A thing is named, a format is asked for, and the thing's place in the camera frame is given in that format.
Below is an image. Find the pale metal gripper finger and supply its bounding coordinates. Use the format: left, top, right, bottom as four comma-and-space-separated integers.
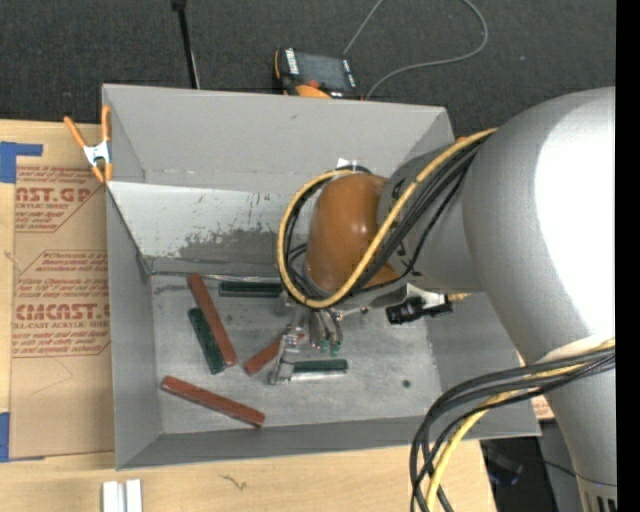
277, 348, 303, 385
267, 333, 295, 386

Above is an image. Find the red-brown flat block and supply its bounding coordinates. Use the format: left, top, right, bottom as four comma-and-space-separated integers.
159, 375, 267, 429
186, 273, 239, 369
243, 336, 284, 377

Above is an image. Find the dark green flat block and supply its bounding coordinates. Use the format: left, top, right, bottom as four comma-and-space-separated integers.
186, 306, 227, 376
291, 358, 350, 374
217, 280, 284, 299

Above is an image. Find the grey metal bin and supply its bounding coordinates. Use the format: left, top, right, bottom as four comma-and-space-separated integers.
101, 83, 543, 472

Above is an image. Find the brown cardboard board red print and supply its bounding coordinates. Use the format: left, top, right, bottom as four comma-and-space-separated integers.
0, 118, 117, 462

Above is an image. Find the black cylinder on white bracket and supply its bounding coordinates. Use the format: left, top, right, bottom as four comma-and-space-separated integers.
384, 285, 455, 327

